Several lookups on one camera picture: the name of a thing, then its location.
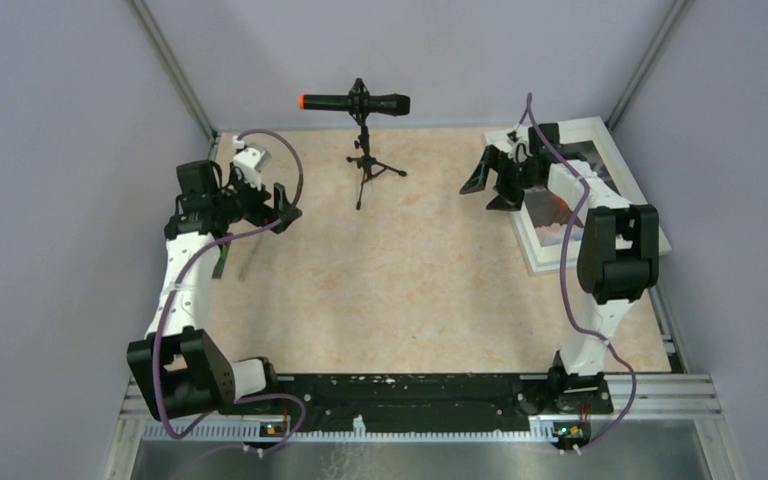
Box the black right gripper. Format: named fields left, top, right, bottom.
left=460, top=145, right=541, bottom=213

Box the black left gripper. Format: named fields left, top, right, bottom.
left=213, top=165, right=301, bottom=233

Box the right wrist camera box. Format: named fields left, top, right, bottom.
left=506, top=130, right=529, bottom=162

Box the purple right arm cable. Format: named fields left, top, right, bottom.
left=519, top=92, right=638, bottom=455

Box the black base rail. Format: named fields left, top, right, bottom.
left=218, top=372, right=614, bottom=435

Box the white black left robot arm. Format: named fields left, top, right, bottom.
left=126, top=160, right=301, bottom=421

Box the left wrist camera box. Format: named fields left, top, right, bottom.
left=232, top=139, right=271, bottom=174

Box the black microphone tripod stand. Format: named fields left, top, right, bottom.
left=346, top=119, right=408, bottom=211

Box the silver screwdriver tool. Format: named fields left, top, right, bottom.
left=235, top=234, right=264, bottom=282

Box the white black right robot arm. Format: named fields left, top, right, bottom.
left=460, top=123, right=660, bottom=413

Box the white picture frame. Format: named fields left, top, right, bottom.
left=510, top=117, right=646, bottom=274

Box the black microphone orange tip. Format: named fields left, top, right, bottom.
left=298, top=94, right=411, bottom=117

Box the volcano photo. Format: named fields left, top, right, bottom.
left=523, top=140, right=619, bottom=247

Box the grey lego baseplate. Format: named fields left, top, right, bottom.
left=212, top=243, right=229, bottom=280

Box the aluminium front rail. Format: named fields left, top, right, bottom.
left=103, top=374, right=748, bottom=479

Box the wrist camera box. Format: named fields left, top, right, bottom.
left=506, top=130, right=529, bottom=162
left=232, top=139, right=271, bottom=174

